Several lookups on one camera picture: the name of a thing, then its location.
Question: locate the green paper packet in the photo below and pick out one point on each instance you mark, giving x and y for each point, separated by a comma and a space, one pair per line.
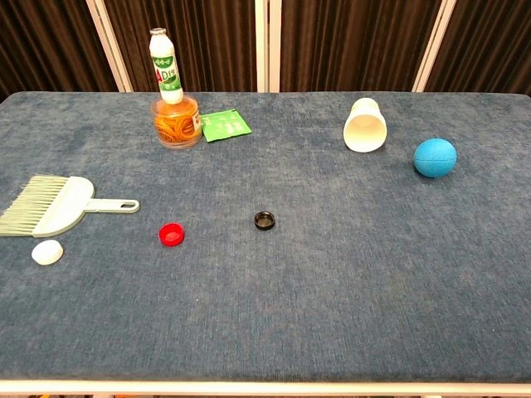
226, 125

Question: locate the white folding screen frame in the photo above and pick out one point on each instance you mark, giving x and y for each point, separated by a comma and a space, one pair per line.
262, 45

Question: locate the red bottle cap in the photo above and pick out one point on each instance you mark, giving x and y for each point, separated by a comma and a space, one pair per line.
171, 234

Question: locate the white paper cup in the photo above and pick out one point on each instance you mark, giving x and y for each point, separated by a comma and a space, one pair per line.
365, 128

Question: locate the dark brown pleated curtain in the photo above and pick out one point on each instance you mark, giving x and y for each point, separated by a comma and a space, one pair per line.
344, 41

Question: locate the blue fabric table cover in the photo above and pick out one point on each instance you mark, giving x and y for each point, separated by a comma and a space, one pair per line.
265, 269

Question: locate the white bottle cap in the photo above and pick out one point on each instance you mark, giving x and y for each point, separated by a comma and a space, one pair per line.
47, 252

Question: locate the black bottle cap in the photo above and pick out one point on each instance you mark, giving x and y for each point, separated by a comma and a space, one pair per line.
264, 220

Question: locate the white green-labelled drink bottle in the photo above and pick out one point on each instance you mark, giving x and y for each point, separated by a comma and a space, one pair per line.
167, 68

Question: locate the light green plastic brush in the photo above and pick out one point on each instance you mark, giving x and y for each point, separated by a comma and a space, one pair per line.
62, 205

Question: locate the blue foam ball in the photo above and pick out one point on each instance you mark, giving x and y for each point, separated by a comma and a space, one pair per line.
435, 158

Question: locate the clear jar of rubber bands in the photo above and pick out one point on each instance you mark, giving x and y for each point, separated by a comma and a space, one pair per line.
176, 124

